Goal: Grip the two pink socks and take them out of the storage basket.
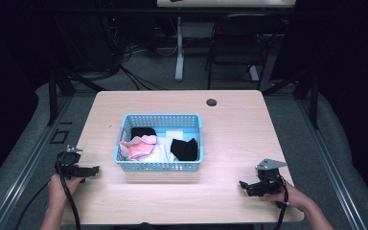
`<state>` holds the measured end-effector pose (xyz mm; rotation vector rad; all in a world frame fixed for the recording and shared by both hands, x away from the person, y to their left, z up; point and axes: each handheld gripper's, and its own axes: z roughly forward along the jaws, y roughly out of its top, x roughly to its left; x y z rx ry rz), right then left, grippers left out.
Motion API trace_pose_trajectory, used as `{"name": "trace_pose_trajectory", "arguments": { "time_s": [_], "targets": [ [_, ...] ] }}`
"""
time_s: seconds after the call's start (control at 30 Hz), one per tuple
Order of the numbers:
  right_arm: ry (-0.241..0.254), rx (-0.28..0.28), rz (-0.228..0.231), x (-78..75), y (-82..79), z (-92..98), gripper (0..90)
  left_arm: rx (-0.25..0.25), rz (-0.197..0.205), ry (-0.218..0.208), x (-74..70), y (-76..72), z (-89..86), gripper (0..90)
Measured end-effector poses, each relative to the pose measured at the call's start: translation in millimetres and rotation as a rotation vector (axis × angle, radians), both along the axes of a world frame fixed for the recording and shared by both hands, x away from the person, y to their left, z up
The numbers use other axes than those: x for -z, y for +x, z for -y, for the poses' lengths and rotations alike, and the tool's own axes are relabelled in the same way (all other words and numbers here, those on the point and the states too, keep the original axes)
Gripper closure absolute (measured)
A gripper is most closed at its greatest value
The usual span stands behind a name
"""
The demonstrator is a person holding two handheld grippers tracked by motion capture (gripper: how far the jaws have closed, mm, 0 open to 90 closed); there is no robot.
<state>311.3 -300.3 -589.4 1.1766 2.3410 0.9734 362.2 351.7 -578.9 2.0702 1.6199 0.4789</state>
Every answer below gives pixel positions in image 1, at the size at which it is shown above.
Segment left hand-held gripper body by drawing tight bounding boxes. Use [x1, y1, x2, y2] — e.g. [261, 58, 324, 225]
[55, 145, 84, 180]

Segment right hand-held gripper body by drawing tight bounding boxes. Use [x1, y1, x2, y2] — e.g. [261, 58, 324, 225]
[252, 158, 288, 197]

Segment person's left hand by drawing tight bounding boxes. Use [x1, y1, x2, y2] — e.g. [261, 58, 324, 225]
[47, 172, 84, 209]

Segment person's right hand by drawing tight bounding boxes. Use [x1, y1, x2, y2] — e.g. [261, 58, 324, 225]
[262, 180, 309, 213]

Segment pink sock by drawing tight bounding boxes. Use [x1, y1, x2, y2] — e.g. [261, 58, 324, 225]
[119, 134, 158, 161]

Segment black sock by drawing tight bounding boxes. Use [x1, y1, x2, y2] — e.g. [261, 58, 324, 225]
[129, 126, 158, 141]
[170, 137, 199, 162]

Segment black metal stand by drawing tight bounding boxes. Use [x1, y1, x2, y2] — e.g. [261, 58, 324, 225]
[45, 62, 107, 127]
[262, 68, 321, 130]

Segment white sock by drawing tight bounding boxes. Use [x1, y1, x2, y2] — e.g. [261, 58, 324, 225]
[144, 136, 177, 163]

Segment blue plastic basket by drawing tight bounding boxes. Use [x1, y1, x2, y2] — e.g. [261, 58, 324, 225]
[112, 113, 205, 173]

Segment white label in basket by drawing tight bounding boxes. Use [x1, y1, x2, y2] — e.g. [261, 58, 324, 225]
[165, 129, 185, 141]

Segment white desk foot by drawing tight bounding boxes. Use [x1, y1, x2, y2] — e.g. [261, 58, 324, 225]
[248, 64, 261, 82]

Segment black folding chair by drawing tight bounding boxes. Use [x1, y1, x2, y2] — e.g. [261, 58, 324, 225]
[203, 12, 286, 92]

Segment white desk leg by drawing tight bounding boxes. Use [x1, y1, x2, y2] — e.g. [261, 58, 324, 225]
[173, 15, 186, 82]

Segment white desk top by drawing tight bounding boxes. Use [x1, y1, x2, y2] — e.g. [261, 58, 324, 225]
[155, 0, 297, 9]

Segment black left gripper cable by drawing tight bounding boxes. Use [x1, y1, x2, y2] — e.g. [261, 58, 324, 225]
[55, 158, 82, 230]

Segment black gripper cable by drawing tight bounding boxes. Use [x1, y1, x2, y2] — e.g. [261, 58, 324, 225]
[271, 177, 290, 230]
[55, 158, 82, 230]

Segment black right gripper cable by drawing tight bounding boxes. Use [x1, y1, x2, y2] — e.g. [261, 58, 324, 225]
[271, 177, 290, 230]

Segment aluminium floor rail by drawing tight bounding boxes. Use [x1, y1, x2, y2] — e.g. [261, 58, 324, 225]
[0, 95, 75, 230]
[296, 95, 368, 230]

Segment thin black cable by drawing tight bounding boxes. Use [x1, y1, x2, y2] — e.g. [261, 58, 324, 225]
[13, 180, 52, 230]

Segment black floor cables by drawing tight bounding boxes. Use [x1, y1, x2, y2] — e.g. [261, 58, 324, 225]
[99, 12, 180, 92]

